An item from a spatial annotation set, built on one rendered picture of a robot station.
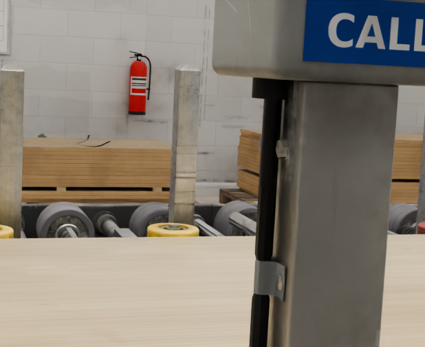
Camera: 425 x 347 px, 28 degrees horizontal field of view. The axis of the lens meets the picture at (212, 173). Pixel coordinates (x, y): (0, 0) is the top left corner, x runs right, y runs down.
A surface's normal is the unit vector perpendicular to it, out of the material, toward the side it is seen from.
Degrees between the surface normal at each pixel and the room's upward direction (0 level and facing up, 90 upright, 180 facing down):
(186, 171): 90
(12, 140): 90
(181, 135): 90
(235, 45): 90
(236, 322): 0
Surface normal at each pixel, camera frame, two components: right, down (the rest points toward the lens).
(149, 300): 0.05, -0.99
